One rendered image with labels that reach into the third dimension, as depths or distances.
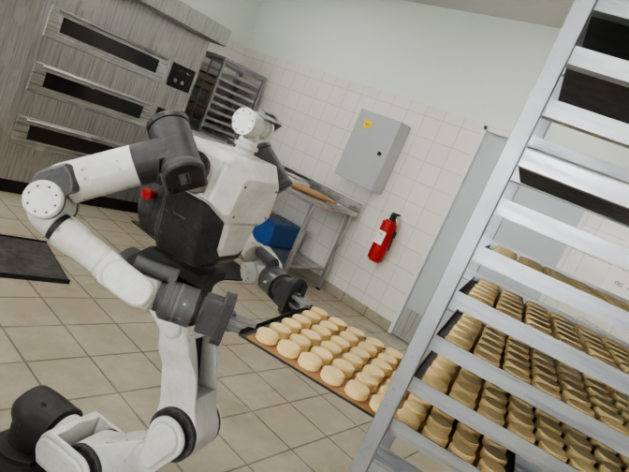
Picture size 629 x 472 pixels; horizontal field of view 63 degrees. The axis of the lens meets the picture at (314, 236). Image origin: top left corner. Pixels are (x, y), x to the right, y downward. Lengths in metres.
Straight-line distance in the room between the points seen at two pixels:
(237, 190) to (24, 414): 0.99
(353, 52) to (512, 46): 1.69
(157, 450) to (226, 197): 0.68
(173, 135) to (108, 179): 0.16
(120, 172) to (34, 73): 3.59
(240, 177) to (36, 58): 3.62
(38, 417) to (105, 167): 0.91
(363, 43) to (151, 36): 2.17
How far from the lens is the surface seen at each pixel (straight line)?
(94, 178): 1.16
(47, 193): 1.15
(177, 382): 1.45
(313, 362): 1.10
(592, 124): 0.97
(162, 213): 1.34
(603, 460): 1.19
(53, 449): 1.74
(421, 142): 5.08
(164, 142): 1.16
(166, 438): 1.45
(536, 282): 0.95
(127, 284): 1.12
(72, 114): 4.91
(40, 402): 1.84
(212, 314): 1.14
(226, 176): 1.22
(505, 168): 0.92
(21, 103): 4.76
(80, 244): 1.16
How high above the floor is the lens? 1.39
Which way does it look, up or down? 10 degrees down
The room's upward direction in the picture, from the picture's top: 23 degrees clockwise
